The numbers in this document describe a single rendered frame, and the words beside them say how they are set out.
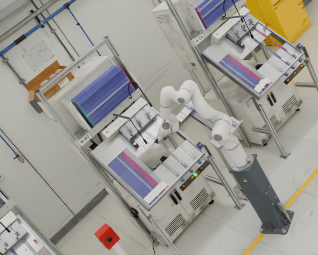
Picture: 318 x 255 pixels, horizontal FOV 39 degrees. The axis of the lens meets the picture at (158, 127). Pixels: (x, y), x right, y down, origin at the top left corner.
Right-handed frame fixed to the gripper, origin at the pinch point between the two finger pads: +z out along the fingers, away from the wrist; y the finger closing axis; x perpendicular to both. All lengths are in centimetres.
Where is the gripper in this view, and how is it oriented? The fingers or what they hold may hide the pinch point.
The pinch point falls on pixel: (160, 138)
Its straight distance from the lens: 380.3
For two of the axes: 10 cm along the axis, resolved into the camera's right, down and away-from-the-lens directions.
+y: -6.9, 6.4, -3.3
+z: -1.4, 3.3, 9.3
